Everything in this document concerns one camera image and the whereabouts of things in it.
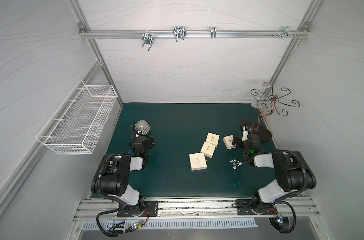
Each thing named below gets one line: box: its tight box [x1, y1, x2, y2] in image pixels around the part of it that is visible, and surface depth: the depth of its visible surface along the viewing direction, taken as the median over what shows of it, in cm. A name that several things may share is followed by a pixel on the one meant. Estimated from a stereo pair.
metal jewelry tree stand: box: [250, 81, 301, 142], surface depth 85 cm
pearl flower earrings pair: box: [230, 159, 243, 170], surface depth 90 cm
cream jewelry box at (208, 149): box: [200, 141, 216, 159], surface depth 93 cm
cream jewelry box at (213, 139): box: [206, 132, 220, 148], surface depth 98 cm
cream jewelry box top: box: [222, 134, 237, 150], surface depth 97 cm
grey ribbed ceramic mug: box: [134, 119, 151, 135], surface depth 103 cm
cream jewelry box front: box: [189, 152, 207, 171], surface depth 88 cm
